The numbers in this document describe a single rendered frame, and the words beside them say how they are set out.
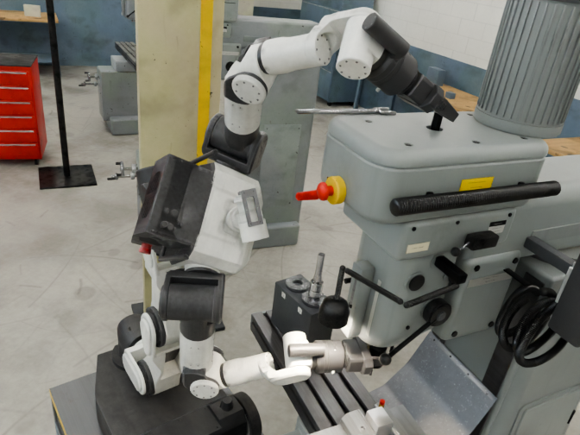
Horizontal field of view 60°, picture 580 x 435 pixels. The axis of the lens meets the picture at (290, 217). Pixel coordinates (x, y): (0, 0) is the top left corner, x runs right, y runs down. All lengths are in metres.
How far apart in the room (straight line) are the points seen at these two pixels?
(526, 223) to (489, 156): 0.30
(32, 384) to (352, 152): 2.48
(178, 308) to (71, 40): 8.93
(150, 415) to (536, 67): 1.74
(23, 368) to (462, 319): 2.50
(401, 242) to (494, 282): 0.38
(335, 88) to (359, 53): 7.62
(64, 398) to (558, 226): 2.02
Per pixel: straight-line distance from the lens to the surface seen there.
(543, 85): 1.23
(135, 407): 2.17
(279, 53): 1.05
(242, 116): 1.21
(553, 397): 1.87
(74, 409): 2.44
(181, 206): 1.22
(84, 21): 9.94
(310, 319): 1.76
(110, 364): 2.35
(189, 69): 2.69
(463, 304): 1.35
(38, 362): 3.28
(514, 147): 1.17
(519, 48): 1.23
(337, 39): 1.06
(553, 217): 1.43
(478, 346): 1.72
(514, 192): 1.17
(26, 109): 5.51
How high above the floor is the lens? 2.19
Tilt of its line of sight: 28 degrees down
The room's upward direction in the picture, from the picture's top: 7 degrees clockwise
